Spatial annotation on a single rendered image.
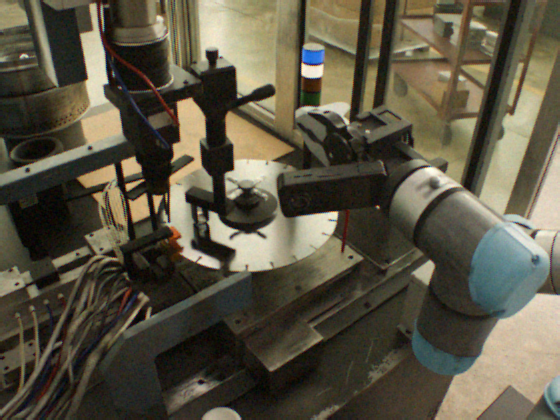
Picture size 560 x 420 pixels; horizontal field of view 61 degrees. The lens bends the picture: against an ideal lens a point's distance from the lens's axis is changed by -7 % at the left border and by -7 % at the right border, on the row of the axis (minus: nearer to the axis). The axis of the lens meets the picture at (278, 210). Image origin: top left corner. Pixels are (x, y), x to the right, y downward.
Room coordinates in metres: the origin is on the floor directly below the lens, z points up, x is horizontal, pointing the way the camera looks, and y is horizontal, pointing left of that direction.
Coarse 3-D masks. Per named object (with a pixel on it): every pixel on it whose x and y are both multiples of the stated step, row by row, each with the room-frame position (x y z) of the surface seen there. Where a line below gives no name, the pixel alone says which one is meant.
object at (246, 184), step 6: (264, 174) 0.77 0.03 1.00; (228, 180) 0.76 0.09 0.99; (234, 180) 0.75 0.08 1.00; (246, 180) 0.75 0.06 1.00; (258, 180) 0.75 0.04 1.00; (240, 186) 0.73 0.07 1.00; (246, 186) 0.73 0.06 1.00; (252, 186) 0.73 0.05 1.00; (234, 192) 0.71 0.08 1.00; (240, 192) 0.72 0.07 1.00; (246, 192) 0.72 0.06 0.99; (252, 192) 0.72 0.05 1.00; (258, 192) 0.72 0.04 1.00; (234, 198) 0.71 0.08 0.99; (240, 198) 0.73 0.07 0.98; (246, 198) 0.72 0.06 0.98; (252, 198) 0.73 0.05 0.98; (264, 198) 0.70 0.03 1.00
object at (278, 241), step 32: (256, 160) 0.90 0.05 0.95; (160, 224) 0.68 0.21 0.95; (192, 224) 0.68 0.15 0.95; (224, 224) 0.69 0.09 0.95; (288, 224) 0.69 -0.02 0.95; (320, 224) 0.69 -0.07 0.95; (192, 256) 0.60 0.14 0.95; (224, 256) 0.61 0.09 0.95; (256, 256) 0.61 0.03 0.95; (288, 256) 0.61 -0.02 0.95
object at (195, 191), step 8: (216, 176) 0.66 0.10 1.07; (224, 176) 0.67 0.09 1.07; (216, 184) 0.66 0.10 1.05; (224, 184) 0.67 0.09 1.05; (192, 192) 0.69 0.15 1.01; (200, 192) 0.69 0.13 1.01; (208, 192) 0.69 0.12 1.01; (216, 192) 0.66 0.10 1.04; (224, 192) 0.66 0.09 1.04; (192, 200) 0.68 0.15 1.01; (200, 200) 0.67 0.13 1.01; (208, 200) 0.67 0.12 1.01; (216, 200) 0.66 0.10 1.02; (224, 200) 0.66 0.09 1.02; (232, 200) 0.67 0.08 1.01; (192, 208) 0.69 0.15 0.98; (208, 208) 0.67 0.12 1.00; (216, 208) 0.66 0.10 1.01; (224, 208) 0.65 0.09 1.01; (232, 208) 0.67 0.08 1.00; (192, 216) 0.69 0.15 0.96; (208, 216) 0.69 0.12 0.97
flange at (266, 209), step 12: (228, 192) 0.77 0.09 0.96; (264, 192) 0.77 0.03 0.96; (240, 204) 0.72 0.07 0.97; (252, 204) 0.72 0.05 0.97; (264, 204) 0.73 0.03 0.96; (276, 204) 0.74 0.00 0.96; (228, 216) 0.70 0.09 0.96; (240, 216) 0.70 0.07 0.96; (252, 216) 0.70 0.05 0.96; (264, 216) 0.70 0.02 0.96
